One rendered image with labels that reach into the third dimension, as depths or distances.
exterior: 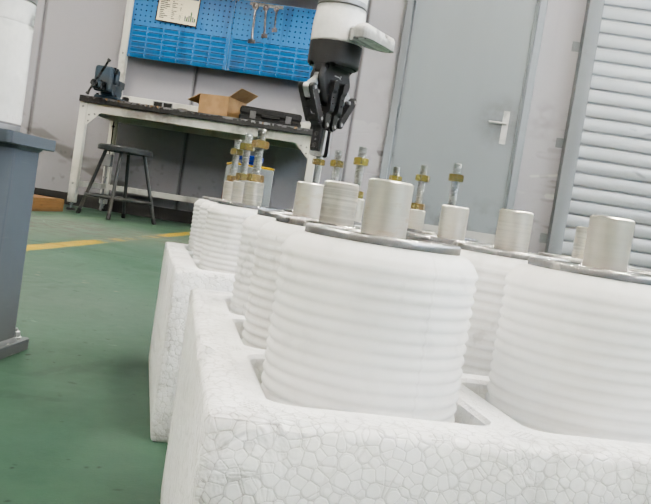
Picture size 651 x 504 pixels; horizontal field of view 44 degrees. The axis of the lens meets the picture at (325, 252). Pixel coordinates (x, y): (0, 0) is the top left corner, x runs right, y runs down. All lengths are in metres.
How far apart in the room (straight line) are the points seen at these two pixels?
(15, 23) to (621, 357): 0.92
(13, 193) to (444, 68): 5.14
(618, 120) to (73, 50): 4.04
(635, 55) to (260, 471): 6.04
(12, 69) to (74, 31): 5.39
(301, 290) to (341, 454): 0.08
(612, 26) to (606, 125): 0.70
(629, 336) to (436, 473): 0.12
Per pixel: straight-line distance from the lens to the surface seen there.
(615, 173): 6.16
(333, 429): 0.32
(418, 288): 0.35
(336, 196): 0.49
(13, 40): 1.14
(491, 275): 0.50
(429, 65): 6.08
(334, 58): 1.14
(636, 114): 6.23
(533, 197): 6.08
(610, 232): 0.42
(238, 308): 0.60
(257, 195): 0.90
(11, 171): 1.11
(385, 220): 0.38
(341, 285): 0.35
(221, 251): 0.87
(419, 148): 5.99
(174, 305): 0.83
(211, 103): 5.66
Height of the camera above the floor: 0.26
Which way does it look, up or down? 3 degrees down
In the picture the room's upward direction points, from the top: 9 degrees clockwise
